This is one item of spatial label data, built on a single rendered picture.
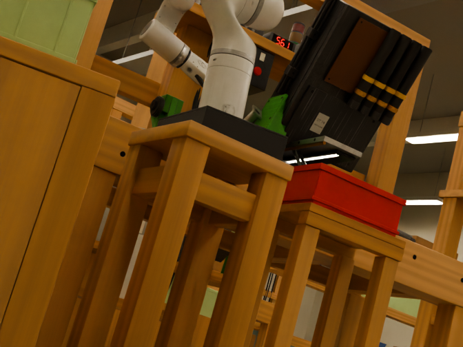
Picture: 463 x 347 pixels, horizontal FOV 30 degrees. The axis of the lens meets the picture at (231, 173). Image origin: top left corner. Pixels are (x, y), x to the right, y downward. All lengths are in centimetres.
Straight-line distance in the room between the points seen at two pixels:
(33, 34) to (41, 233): 40
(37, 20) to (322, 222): 97
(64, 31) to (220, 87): 59
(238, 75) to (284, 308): 61
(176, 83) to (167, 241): 129
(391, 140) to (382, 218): 127
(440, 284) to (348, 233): 75
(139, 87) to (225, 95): 105
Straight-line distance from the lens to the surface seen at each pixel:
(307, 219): 229
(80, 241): 238
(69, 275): 237
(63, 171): 165
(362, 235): 239
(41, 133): 166
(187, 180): 202
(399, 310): 917
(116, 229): 220
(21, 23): 177
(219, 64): 226
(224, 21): 229
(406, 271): 295
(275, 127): 295
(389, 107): 306
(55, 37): 177
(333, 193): 238
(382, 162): 368
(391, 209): 250
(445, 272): 306
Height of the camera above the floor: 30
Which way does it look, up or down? 13 degrees up
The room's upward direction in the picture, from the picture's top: 16 degrees clockwise
